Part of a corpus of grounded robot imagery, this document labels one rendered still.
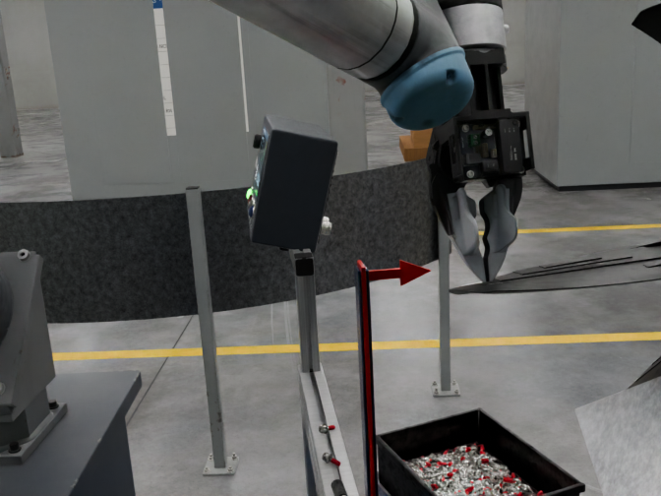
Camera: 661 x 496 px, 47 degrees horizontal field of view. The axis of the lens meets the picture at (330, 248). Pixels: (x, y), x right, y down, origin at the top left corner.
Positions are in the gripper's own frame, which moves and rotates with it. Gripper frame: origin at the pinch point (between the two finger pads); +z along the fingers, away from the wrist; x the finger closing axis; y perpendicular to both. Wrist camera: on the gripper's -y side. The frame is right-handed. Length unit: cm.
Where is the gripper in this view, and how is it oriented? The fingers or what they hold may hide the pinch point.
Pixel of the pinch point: (483, 269)
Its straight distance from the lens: 76.8
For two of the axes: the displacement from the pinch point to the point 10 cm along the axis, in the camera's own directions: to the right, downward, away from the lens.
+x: 9.9, -0.9, 1.1
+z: 1.0, 9.9, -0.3
